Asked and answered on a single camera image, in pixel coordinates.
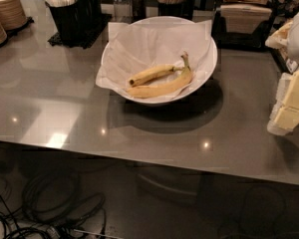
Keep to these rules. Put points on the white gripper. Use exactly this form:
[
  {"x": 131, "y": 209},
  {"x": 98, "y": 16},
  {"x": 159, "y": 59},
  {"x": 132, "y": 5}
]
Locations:
[{"x": 284, "y": 117}]

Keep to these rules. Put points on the long yellow banana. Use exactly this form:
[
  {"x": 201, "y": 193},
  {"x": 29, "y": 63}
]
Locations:
[{"x": 145, "y": 91}]

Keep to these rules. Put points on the white bowl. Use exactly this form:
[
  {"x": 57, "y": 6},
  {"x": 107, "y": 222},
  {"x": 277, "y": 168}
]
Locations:
[{"x": 202, "y": 67}]

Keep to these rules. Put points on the short yellow banana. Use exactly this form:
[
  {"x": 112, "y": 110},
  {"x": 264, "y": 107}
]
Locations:
[{"x": 152, "y": 73}]

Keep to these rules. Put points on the black sachet rack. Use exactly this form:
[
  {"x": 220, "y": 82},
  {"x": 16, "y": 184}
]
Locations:
[{"x": 283, "y": 62}]

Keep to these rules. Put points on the black chopstick holder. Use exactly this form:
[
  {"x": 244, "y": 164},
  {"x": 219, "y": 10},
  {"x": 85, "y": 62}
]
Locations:
[{"x": 183, "y": 10}]

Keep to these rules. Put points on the white paper liner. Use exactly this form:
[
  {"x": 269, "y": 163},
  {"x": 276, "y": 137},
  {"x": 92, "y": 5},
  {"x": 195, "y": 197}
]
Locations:
[{"x": 149, "y": 47}]

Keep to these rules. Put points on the dark sauce bottle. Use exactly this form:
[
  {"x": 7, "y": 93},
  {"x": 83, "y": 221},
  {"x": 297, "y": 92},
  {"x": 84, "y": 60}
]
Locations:
[{"x": 139, "y": 9}]

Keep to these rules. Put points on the glass salt shaker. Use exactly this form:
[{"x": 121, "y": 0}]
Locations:
[{"x": 122, "y": 11}]

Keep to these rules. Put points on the black cutlery holder rear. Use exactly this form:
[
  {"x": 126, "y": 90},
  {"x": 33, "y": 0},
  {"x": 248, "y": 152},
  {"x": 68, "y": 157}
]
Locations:
[{"x": 90, "y": 12}]

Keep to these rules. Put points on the black cutlery holder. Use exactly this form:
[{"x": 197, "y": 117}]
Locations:
[
  {"x": 90, "y": 12},
  {"x": 66, "y": 21}
]

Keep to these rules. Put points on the black cutlery holder front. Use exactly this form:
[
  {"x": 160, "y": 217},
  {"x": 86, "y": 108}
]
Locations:
[{"x": 66, "y": 21}]

